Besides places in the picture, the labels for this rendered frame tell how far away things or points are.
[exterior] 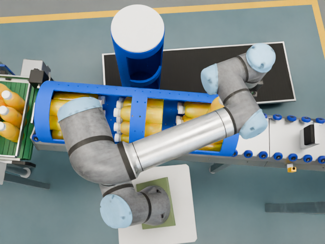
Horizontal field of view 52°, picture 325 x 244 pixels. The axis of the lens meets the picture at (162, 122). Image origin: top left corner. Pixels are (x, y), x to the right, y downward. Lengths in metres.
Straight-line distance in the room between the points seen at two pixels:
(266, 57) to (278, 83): 1.90
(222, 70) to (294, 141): 1.03
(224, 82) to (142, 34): 0.97
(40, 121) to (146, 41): 0.67
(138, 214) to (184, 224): 0.31
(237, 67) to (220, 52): 1.89
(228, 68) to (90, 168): 0.43
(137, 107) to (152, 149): 0.65
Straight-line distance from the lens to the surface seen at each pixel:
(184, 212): 1.43
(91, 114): 0.83
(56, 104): 1.50
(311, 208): 2.04
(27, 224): 2.72
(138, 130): 1.41
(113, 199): 1.15
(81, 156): 0.78
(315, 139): 1.71
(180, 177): 1.44
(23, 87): 1.91
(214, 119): 0.81
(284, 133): 1.83
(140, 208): 1.19
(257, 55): 0.90
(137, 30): 1.78
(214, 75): 0.87
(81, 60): 2.90
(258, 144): 1.77
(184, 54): 2.72
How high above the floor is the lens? 2.57
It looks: 75 degrees down
